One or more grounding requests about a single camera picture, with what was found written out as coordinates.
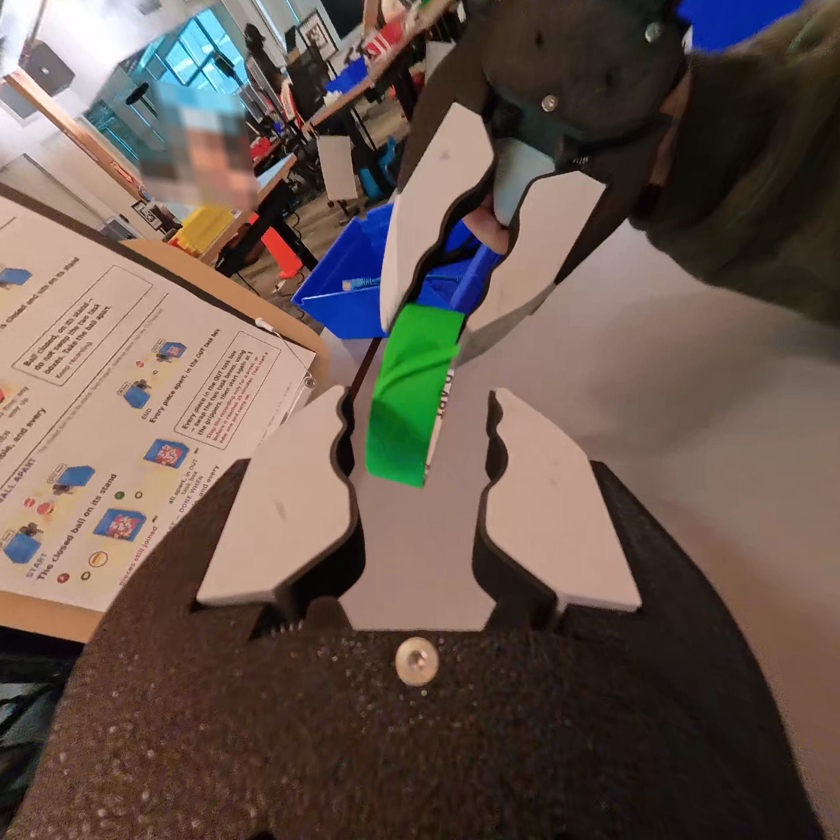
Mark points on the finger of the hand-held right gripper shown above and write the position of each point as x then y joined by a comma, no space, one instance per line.
551,229
426,197

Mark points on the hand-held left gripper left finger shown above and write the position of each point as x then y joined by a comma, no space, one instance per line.
282,518

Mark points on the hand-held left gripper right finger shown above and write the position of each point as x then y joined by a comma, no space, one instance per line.
558,525

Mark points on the green tape roll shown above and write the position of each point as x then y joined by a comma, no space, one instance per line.
407,407

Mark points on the person's right forearm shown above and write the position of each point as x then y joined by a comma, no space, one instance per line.
754,164

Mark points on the person's right hand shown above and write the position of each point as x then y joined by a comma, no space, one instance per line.
489,233

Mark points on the white panel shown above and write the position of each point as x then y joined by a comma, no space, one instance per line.
338,167

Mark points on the blue plastic bin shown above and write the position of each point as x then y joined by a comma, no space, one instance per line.
741,23
341,308

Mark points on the desk with black legs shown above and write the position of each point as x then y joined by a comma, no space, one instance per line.
275,180

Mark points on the orange traffic cone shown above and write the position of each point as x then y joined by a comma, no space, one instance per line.
282,253

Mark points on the printed instruction sheet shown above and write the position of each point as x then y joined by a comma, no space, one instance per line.
131,394

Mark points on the yellow plastic bin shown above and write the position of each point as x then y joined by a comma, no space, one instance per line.
200,233

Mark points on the black wall box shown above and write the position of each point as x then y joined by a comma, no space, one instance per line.
46,65

